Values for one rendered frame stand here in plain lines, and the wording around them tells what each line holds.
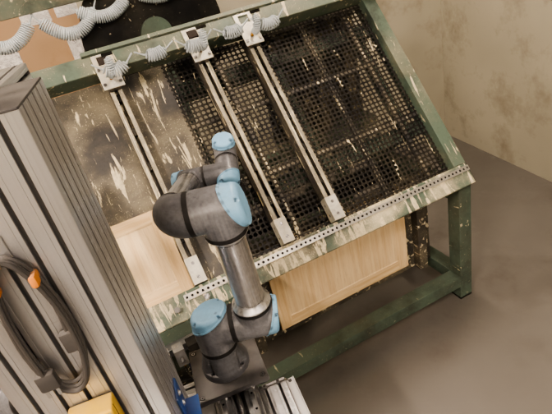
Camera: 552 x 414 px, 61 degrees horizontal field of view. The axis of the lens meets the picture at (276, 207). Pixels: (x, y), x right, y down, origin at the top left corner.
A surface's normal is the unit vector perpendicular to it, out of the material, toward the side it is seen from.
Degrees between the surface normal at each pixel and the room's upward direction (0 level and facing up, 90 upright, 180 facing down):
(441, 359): 0
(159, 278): 51
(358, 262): 90
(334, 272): 90
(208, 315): 7
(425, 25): 90
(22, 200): 90
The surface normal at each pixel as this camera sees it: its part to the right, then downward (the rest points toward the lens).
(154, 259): 0.20, -0.25
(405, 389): -0.21, -0.85
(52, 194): 0.30, 0.42
